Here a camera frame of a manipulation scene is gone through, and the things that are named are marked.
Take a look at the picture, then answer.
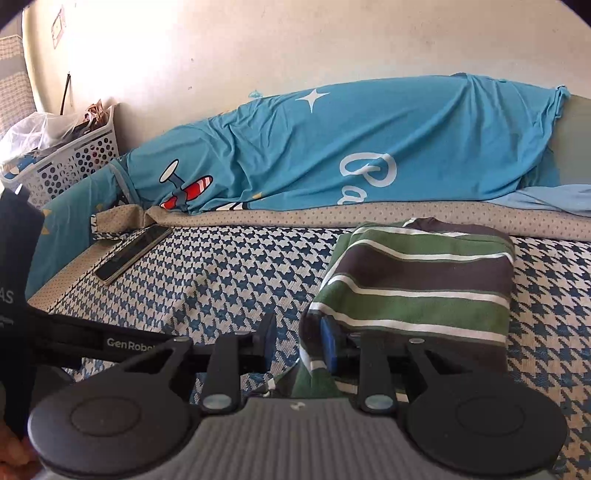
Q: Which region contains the clear plastic bag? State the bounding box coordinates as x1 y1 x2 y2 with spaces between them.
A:
0 111 93 158

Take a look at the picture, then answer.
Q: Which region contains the white perforated laundry basket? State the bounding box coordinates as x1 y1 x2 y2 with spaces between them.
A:
0 104 121 210

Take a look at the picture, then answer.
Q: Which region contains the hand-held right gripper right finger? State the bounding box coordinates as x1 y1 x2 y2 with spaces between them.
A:
318 315 467 414

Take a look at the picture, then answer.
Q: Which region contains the patterned curtain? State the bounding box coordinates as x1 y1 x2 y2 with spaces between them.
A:
0 34 38 134

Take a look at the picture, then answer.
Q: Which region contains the black smartphone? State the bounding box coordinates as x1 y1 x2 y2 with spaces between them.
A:
93 224 173 284

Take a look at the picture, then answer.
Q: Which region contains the blue beige houndstooth mat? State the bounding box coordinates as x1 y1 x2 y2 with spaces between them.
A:
25 200 591 472

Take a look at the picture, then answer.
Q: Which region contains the grey foam cushion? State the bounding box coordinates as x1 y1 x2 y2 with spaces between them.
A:
545 95 591 190

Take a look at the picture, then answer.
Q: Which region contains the green brown striped shirt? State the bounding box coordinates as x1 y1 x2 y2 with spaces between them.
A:
265 217 515 400

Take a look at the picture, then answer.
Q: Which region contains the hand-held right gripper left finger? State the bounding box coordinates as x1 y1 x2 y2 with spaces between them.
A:
99 311 278 414

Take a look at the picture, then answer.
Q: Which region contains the person's left hand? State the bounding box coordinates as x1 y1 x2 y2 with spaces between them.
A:
0 422 42 480

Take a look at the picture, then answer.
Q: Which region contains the blue airplane print sheet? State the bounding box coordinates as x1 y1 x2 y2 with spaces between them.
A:
111 71 573 217
496 184 591 213

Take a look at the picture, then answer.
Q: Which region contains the wall switch plate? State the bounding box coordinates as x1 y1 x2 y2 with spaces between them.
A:
51 9 68 49

